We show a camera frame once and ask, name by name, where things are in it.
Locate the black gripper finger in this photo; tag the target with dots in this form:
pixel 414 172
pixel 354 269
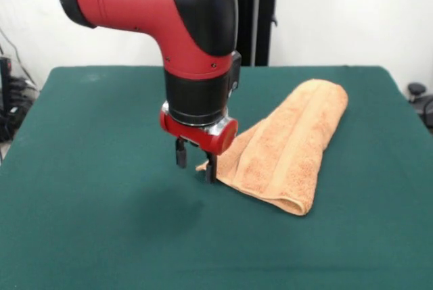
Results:
pixel 181 155
pixel 211 170

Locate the dark green table cloth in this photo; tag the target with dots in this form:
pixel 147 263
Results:
pixel 101 209

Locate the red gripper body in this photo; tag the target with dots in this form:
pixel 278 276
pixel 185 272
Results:
pixel 199 136

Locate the black equipment stack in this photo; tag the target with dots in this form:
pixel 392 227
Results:
pixel 8 107

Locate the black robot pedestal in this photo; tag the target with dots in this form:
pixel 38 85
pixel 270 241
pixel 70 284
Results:
pixel 257 33

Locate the orange terry towel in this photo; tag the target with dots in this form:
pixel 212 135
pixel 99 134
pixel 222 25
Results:
pixel 287 155

